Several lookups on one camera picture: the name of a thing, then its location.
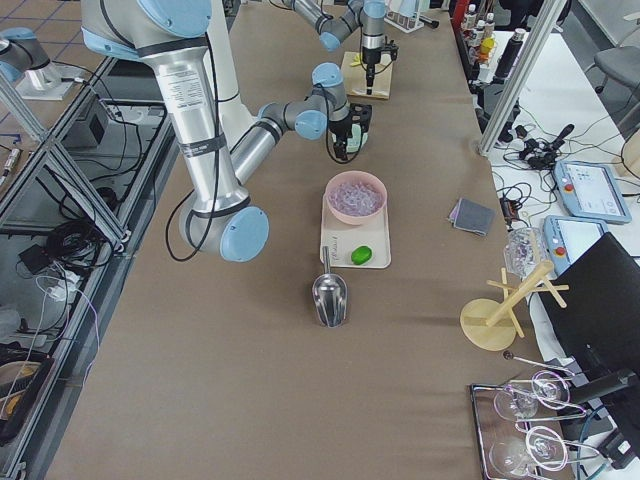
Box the near teach pendant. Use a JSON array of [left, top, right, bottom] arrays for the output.
[[543, 215, 609, 275]]

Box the green ceramic bowl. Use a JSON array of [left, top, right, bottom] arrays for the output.
[[346, 123, 368, 154]]

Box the green lime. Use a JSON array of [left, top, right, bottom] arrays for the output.
[[350, 245, 373, 265]]

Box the clear plastic ice box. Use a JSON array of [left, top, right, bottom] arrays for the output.
[[503, 227, 545, 278]]

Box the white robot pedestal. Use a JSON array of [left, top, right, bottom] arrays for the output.
[[207, 0, 255, 144]]

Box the lower wine glass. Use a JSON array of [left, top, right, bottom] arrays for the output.
[[489, 426, 568, 479]]

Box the wine glass rack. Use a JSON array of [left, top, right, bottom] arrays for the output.
[[469, 374, 599, 479]]

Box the pink ice bucket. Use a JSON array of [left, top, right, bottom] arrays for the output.
[[324, 170, 387, 226]]

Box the grey folded cloth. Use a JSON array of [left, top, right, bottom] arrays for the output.
[[448, 198, 496, 236]]

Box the metal ice scoop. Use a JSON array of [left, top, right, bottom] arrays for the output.
[[312, 245, 348, 328]]

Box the black monitor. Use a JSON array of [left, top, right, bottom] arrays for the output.
[[541, 232, 640, 416]]

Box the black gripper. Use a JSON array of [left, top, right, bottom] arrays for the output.
[[329, 103, 373, 160], [360, 34, 399, 95]]

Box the upper wine glass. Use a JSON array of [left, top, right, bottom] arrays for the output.
[[493, 370, 570, 421]]

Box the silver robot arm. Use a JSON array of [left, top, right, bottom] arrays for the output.
[[81, 1, 371, 262], [271, 0, 398, 100]]

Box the cream serving tray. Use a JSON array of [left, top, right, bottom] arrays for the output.
[[320, 200, 392, 269]]

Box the black water bottle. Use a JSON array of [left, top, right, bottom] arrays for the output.
[[493, 28, 526, 83]]

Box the wooden cup tree stand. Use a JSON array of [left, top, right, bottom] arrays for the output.
[[460, 237, 569, 351]]

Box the wooden cutting board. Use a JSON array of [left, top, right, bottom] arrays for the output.
[[341, 51, 393, 100]]

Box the far teach pendant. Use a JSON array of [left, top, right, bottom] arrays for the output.
[[553, 160, 632, 224]]

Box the teach pendant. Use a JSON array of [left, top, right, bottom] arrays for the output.
[[553, 160, 632, 224], [543, 215, 609, 275]]

